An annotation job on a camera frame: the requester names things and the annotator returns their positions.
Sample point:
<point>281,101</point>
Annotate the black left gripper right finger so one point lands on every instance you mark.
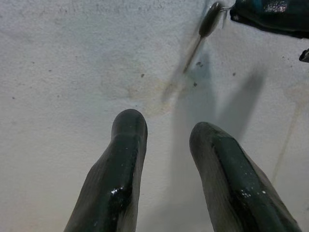
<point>236,181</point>

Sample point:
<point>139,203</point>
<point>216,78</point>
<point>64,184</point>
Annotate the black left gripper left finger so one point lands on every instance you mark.
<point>113,181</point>

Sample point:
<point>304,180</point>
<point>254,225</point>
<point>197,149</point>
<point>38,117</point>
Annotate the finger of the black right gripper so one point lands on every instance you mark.
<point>265,19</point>
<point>304,55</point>

